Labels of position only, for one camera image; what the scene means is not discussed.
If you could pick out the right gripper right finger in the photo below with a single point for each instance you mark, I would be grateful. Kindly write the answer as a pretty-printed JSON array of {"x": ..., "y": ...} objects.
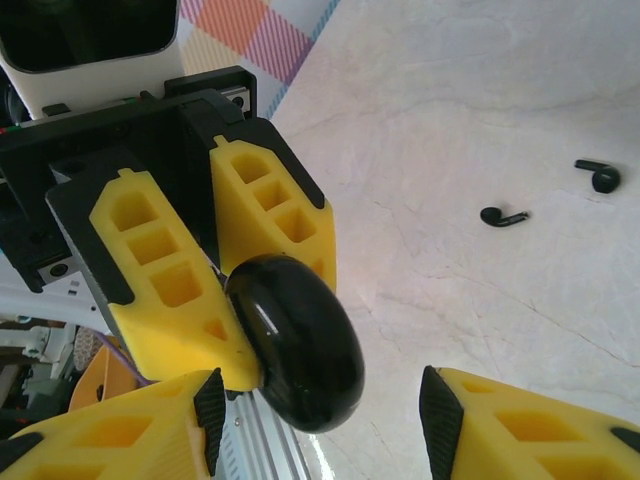
[{"x": 550, "y": 445}]

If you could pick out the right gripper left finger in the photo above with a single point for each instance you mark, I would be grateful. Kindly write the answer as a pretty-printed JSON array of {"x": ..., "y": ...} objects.
[{"x": 100, "y": 450}]

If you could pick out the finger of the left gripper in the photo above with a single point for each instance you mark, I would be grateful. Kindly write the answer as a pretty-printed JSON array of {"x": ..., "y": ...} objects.
[
  {"x": 165, "y": 340},
  {"x": 310, "y": 225}
]

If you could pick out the black earbud charging case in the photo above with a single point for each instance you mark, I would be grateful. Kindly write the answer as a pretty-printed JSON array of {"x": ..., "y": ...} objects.
[{"x": 300, "y": 340}]

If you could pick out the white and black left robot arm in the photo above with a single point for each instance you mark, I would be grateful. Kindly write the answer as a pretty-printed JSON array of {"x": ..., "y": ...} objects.
[{"x": 40, "y": 305}]

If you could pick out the orange plastic object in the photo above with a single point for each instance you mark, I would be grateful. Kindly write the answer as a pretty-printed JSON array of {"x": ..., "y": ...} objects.
[{"x": 100, "y": 380}]

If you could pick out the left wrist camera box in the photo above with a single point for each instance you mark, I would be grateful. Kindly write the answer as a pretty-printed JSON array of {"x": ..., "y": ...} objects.
[{"x": 100, "y": 75}]

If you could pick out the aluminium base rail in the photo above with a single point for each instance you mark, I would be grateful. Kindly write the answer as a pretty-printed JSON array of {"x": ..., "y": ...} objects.
[{"x": 260, "y": 440}]

